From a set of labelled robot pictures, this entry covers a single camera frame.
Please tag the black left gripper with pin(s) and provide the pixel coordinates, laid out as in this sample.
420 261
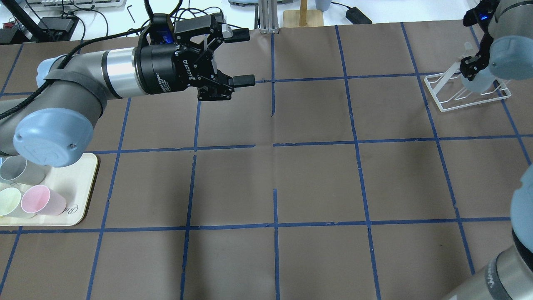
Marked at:
163 68

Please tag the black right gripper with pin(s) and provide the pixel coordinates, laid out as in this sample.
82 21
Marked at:
471 66

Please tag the pale blue plastic cup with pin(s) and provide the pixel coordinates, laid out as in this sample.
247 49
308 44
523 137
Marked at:
481 82

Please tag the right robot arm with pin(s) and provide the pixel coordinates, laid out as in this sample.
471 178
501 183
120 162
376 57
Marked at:
506 48

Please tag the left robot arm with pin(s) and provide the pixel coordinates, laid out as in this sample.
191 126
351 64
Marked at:
55 124

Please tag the blue cup on desk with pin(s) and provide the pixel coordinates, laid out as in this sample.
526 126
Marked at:
323 5

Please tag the pink plastic cup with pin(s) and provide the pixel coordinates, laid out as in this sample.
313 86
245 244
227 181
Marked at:
42 200

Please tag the grey plastic cup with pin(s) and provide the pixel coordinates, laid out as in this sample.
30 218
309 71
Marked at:
17 169

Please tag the white plastic cup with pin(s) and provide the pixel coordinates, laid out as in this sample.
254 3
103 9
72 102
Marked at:
10 204

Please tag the wooden mug tree stand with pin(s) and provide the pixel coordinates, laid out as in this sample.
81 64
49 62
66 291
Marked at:
303 17

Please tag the black power adapter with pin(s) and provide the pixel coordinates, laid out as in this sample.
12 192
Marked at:
357 17

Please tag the black allen key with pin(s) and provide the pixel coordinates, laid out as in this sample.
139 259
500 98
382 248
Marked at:
128 8

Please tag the cream plastic tray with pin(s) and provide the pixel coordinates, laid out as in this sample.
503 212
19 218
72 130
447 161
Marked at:
75 184

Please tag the white wire cup rack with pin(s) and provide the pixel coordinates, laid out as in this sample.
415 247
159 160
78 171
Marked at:
448 93

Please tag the aluminium frame post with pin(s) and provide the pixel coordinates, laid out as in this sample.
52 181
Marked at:
268 17

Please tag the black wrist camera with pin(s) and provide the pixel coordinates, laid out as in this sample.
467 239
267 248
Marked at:
161 30

